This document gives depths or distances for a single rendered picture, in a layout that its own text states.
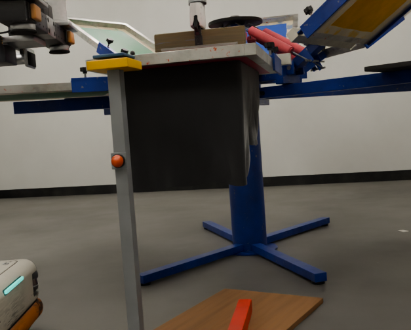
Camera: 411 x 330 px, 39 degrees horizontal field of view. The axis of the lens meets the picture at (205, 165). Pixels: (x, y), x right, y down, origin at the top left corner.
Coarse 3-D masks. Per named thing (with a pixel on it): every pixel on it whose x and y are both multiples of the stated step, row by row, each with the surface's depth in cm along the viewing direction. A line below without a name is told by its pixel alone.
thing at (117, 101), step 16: (96, 64) 169; (112, 64) 168; (128, 64) 168; (112, 80) 173; (112, 96) 174; (112, 112) 174; (112, 128) 174; (128, 144) 177; (128, 160) 176; (128, 176) 176; (128, 192) 175; (128, 208) 175; (128, 224) 176; (128, 240) 176; (128, 256) 177; (128, 272) 177; (128, 288) 178; (128, 304) 178; (128, 320) 178
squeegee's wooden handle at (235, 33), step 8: (176, 32) 237; (184, 32) 236; (192, 32) 236; (208, 32) 234; (216, 32) 233; (224, 32) 233; (232, 32) 232; (240, 32) 231; (160, 40) 239; (168, 40) 238; (176, 40) 237; (184, 40) 237; (192, 40) 236; (208, 40) 234; (216, 40) 234; (224, 40) 233; (232, 40) 232; (240, 40) 232; (160, 48) 239
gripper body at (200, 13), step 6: (192, 6) 232; (198, 6) 231; (204, 6) 236; (192, 12) 232; (198, 12) 231; (204, 12) 236; (192, 18) 232; (198, 18) 231; (204, 18) 236; (192, 24) 232; (198, 24) 233; (204, 24) 236
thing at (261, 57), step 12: (204, 48) 186; (216, 48) 185; (228, 48) 184; (240, 48) 183; (252, 48) 182; (144, 60) 190; (156, 60) 190; (168, 60) 189; (180, 60) 188; (192, 60) 187; (204, 60) 189; (252, 60) 199; (264, 60) 203; (96, 72) 201
